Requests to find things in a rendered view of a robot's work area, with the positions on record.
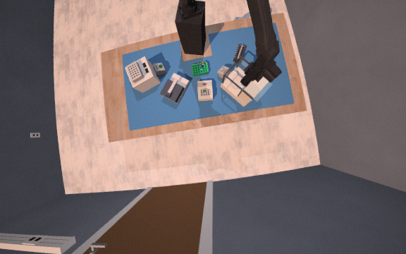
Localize cream block with rows of round holes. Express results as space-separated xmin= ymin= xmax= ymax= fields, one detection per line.
xmin=125 ymin=56 xmax=167 ymax=93

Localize green tube rack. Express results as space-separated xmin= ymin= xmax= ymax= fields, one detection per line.
xmin=192 ymin=62 xmax=209 ymax=76

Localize blue bench mat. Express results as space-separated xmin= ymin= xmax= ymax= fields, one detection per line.
xmin=122 ymin=23 xmax=294 ymax=131

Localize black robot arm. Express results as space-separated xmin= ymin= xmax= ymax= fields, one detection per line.
xmin=178 ymin=0 xmax=282 ymax=87

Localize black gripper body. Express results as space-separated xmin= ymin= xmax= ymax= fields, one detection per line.
xmin=244 ymin=62 xmax=263 ymax=83

